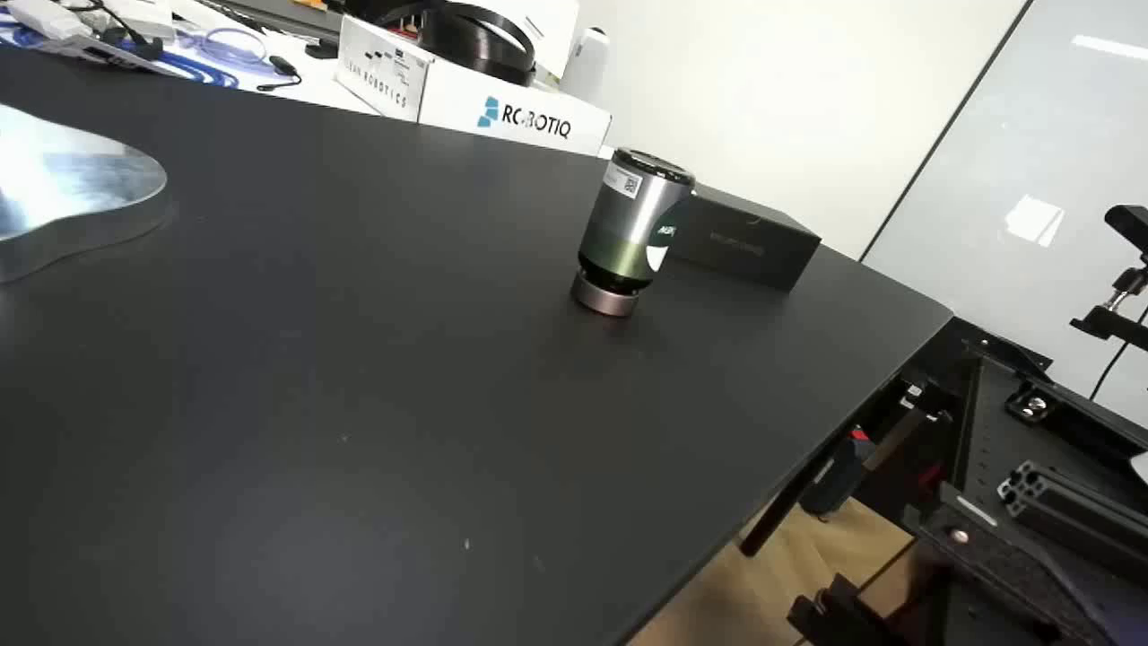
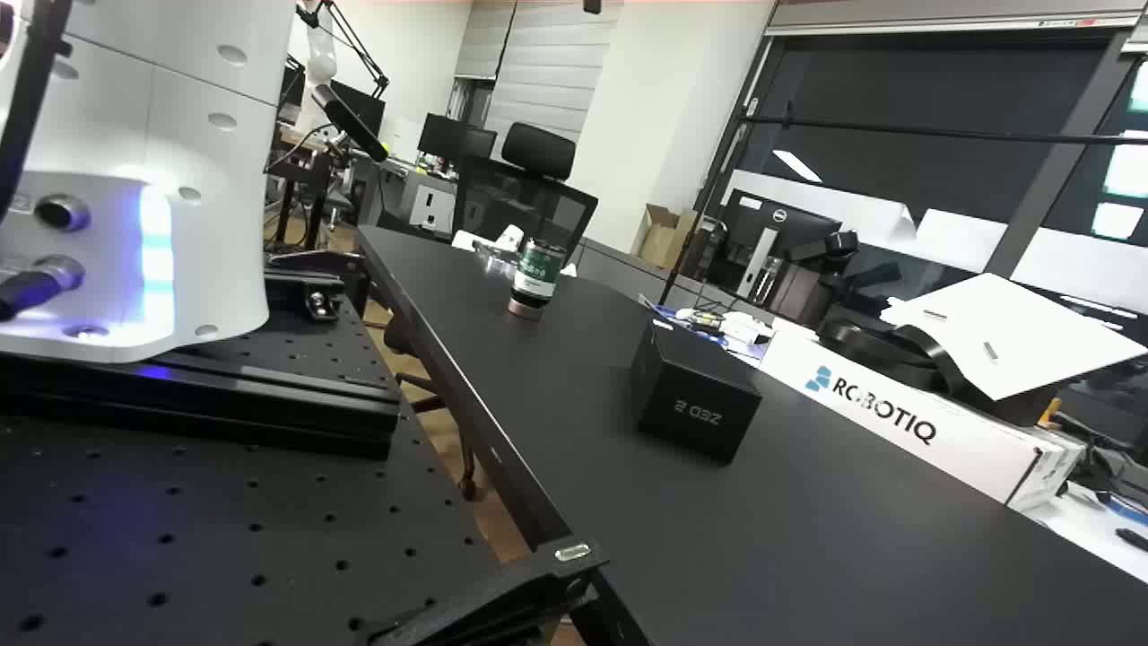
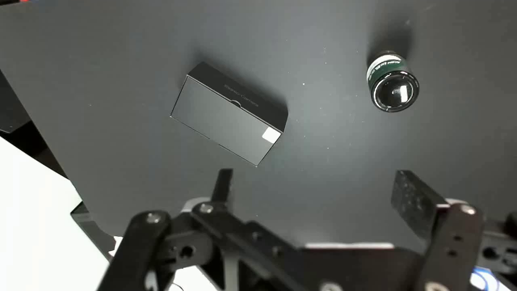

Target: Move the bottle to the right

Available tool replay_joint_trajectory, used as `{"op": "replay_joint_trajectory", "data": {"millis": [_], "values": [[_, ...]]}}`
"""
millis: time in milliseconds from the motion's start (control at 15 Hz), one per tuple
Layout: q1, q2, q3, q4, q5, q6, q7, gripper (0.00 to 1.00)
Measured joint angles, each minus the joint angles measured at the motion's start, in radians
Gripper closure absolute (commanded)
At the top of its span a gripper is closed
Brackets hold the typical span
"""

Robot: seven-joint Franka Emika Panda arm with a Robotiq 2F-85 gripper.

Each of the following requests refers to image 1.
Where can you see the black rectangular box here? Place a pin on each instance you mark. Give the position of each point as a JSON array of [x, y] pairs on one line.
[[744, 237]]

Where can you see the black round object behind box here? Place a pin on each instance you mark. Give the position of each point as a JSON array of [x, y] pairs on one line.
[[479, 40]]

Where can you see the white Robotiq cardboard box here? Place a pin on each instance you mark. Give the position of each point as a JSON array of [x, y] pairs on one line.
[[410, 83]]

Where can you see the blue and white clutter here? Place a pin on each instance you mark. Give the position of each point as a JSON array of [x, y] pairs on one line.
[[167, 36]]

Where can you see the black aluminium frame structure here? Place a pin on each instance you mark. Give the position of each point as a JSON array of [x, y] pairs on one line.
[[1023, 507]]

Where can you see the black camera stand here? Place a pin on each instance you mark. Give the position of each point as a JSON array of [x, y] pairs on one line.
[[1106, 321]]

